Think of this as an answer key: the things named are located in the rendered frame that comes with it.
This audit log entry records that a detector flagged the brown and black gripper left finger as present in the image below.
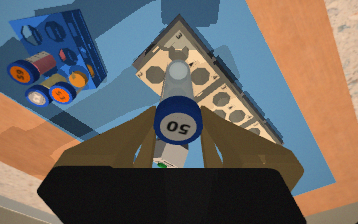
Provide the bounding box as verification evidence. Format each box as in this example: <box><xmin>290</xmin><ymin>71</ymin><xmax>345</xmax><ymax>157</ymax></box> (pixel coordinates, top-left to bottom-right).
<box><xmin>52</xmin><ymin>106</ymin><xmax>156</xmax><ymax>168</ymax></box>

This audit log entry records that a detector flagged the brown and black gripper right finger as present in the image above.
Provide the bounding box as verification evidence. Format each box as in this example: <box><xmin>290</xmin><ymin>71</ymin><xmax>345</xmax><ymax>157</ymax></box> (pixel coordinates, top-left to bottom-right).
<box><xmin>200</xmin><ymin>106</ymin><xmax>304</xmax><ymax>192</ymax></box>

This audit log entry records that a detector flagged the blue tube rack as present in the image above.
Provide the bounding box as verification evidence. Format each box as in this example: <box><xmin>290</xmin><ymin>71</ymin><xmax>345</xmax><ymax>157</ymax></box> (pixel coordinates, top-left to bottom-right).
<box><xmin>8</xmin><ymin>9</ymin><xmax>107</xmax><ymax>91</ymax></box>

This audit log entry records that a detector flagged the blue flat mat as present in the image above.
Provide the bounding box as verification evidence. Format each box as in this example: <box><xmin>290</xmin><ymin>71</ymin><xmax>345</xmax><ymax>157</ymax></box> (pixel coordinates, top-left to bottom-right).
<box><xmin>0</xmin><ymin>0</ymin><xmax>337</xmax><ymax>197</ymax></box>

